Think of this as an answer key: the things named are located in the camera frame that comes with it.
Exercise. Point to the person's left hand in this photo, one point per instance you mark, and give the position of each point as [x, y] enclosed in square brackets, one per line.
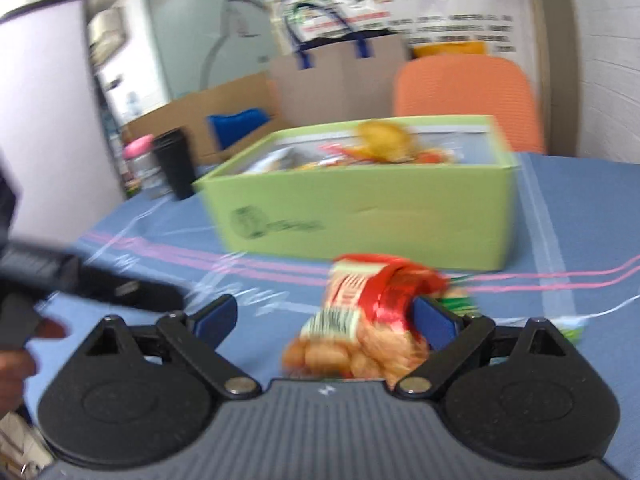
[17, 380]

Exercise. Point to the white partition board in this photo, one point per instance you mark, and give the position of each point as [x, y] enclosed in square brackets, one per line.
[45, 120]

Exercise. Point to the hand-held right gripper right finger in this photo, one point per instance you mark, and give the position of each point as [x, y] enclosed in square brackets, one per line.
[434, 322]

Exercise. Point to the red orange snack packet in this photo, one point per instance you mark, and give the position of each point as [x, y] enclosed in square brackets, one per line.
[350, 300]

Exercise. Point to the blue cloth bundle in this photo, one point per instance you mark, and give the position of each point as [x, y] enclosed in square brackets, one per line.
[240, 125]

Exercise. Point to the golden brown snack packet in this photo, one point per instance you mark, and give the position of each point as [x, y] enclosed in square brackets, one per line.
[382, 140]

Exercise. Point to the brown cardboard box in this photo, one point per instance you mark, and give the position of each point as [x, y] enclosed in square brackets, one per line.
[170, 120]

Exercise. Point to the green cardboard box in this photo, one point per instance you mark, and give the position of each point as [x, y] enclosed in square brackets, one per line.
[375, 210]

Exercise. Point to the pink lid jar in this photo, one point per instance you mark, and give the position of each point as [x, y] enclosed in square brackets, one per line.
[140, 160]

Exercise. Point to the orange mesh chair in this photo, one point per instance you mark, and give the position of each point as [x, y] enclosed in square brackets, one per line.
[465, 95]

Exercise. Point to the blue striped tablecloth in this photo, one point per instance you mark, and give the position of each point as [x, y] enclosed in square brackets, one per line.
[575, 210]

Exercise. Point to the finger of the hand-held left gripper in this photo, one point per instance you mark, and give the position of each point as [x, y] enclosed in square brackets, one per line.
[140, 292]

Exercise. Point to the white bear wall sticker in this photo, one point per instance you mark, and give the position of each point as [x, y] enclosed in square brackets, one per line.
[235, 40]

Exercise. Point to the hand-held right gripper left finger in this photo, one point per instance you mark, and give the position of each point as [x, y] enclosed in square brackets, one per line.
[216, 319]

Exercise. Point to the white printed wall poster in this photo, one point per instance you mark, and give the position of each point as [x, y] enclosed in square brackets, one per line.
[450, 5]

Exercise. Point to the black tumbler cup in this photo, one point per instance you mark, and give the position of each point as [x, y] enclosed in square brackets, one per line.
[175, 165]

